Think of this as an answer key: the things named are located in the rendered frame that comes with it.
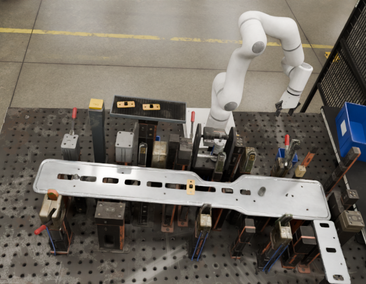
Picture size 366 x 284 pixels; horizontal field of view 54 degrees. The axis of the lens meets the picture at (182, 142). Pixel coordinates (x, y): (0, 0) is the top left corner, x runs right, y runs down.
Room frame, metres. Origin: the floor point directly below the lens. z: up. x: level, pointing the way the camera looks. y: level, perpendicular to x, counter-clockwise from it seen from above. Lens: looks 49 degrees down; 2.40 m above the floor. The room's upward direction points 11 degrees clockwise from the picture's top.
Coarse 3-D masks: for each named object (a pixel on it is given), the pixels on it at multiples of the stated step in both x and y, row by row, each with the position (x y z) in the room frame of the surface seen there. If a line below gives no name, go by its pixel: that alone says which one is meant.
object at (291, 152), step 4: (292, 140) 1.18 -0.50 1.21; (296, 140) 1.18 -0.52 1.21; (292, 144) 1.17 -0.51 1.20; (296, 144) 1.16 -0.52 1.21; (288, 148) 1.18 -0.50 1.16; (292, 148) 1.17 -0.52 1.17; (296, 148) 1.14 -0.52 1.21; (288, 152) 1.16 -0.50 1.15; (292, 152) 1.17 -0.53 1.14; (288, 156) 1.15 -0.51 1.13; (292, 156) 1.16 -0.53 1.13; (284, 160) 1.16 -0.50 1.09; (288, 160) 1.16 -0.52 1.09; (292, 160) 1.15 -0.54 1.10; (284, 164) 1.15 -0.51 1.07; (288, 164) 1.16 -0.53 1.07; (288, 168) 1.14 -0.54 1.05
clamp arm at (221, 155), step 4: (220, 152) 1.12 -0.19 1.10; (224, 152) 1.13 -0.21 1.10; (220, 156) 1.11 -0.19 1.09; (224, 156) 1.11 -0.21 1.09; (220, 160) 1.10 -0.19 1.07; (224, 160) 1.11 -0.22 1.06; (216, 164) 1.10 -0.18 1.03; (220, 164) 1.10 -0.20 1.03; (216, 168) 1.09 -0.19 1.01; (220, 168) 1.09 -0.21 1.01
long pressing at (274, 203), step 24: (48, 168) 0.91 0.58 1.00; (72, 168) 0.94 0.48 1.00; (96, 168) 0.96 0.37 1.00; (120, 168) 0.99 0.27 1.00; (144, 168) 1.01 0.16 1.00; (72, 192) 0.81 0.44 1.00; (96, 192) 0.84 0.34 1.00; (120, 192) 0.86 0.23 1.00; (144, 192) 0.88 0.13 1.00; (168, 192) 0.91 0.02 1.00; (216, 192) 0.96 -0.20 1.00; (288, 192) 1.04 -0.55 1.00; (312, 192) 1.07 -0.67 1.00; (264, 216) 0.88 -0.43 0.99; (312, 216) 0.93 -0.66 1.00
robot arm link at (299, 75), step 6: (300, 66) 1.60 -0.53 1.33; (306, 66) 1.61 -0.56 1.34; (294, 72) 1.61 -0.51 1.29; (300, 72) 1.58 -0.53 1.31; (306, 72) 1.58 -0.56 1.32; (294, 78) 1.58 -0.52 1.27; (300, 78) 1.57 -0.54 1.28; (306, 78) 1.58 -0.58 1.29; (294, 84) 1.57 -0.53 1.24; (300, 84) 1.56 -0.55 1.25; (300, 90) 1.56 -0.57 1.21
